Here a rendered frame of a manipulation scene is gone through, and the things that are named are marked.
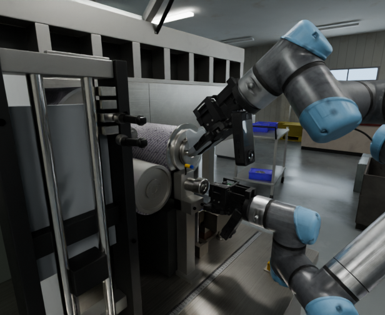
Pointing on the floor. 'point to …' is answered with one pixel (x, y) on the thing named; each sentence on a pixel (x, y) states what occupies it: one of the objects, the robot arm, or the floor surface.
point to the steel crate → (377, 192)
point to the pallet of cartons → (296, 130)
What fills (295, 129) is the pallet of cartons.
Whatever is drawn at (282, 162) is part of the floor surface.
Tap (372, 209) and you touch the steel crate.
